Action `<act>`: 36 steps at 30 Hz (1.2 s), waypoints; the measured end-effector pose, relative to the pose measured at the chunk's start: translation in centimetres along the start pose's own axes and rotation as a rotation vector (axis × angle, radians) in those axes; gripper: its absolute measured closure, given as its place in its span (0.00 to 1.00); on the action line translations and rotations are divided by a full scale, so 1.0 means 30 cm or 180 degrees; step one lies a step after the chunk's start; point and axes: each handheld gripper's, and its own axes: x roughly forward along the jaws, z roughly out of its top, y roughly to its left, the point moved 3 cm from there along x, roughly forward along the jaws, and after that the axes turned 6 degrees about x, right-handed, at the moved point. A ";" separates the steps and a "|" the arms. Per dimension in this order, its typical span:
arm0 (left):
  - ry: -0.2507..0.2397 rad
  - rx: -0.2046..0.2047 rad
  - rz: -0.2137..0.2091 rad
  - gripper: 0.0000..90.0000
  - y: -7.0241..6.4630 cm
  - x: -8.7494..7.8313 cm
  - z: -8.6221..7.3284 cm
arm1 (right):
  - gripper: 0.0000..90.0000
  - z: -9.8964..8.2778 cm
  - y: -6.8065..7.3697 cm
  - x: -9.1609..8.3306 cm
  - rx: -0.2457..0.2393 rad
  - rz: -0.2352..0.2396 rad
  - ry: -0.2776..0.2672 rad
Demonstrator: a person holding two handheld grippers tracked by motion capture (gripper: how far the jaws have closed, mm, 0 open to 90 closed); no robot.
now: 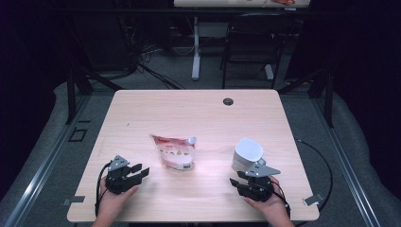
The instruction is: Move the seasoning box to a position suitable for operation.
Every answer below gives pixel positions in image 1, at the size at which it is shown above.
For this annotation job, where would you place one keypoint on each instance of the red and white spouted pouch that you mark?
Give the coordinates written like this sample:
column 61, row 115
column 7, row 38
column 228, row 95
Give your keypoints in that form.
column 175, row 154

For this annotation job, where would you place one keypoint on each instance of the black folding chair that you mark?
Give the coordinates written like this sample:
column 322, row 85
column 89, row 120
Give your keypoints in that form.
column 252, row 47

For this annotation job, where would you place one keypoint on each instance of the person's right hand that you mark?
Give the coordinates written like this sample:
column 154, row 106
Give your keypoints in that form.
column 274, row 206

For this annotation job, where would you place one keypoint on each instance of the white desk foot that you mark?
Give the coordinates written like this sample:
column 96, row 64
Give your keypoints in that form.
column 269, row 72

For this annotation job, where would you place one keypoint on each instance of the orange thing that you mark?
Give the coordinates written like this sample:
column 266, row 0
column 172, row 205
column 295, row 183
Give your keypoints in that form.
column 283, row 1

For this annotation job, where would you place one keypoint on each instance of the white desk leg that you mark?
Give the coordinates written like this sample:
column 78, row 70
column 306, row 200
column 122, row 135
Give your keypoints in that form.
column 196, row 56

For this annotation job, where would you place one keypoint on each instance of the aluminium floor rail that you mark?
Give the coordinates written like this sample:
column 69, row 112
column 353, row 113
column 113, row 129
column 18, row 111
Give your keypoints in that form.
column 350, row 176
column 38, row 176

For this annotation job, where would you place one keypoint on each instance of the black metal stand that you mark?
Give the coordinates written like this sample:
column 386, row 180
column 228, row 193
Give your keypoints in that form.
column 329, row 101
column 71, row 97

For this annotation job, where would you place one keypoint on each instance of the grey tape piece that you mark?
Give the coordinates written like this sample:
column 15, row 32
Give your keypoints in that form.
column 313, row 199
column 74, row 199

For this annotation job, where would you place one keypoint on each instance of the white lidded container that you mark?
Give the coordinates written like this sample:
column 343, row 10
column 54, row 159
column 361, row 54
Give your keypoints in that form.
column 247, row 154

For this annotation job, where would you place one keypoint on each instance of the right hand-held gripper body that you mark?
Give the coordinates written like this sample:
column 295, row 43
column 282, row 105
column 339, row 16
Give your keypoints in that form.
column 260, row 189

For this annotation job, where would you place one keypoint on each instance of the pale background desk top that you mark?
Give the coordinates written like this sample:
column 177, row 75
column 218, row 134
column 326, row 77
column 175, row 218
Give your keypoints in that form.
column 220, row 3

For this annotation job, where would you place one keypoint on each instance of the person's left hand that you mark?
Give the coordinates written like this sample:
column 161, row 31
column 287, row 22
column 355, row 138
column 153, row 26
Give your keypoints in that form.
column 108, row 203

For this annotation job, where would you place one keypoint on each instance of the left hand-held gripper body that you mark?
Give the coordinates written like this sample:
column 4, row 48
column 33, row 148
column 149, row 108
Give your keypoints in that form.
column 118, row 179

